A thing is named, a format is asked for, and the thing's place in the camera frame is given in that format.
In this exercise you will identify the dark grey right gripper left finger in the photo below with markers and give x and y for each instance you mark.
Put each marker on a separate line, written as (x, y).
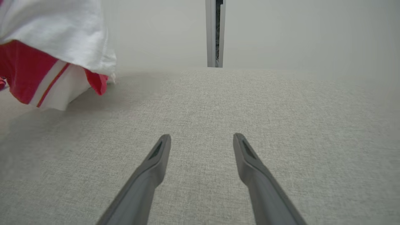
(147, 184)

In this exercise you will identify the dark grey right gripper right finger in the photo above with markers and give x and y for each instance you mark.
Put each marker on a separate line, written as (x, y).
(262, 190)

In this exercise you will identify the grey metal wall post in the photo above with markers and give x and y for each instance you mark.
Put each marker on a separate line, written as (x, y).
(211, 31)

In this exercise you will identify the red shirt with white sleeves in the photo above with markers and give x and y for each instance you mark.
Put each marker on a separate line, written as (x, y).
(62, 31)

